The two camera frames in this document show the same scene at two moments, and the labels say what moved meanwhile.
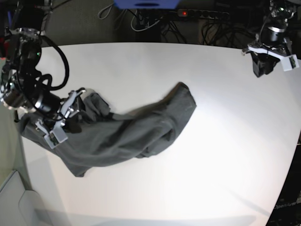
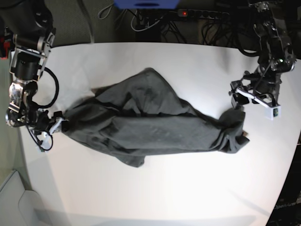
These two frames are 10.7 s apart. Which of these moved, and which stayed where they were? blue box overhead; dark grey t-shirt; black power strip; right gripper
Moved: right gripper; dark grey t-shirt
Stayed: black power strip; blue box overhead
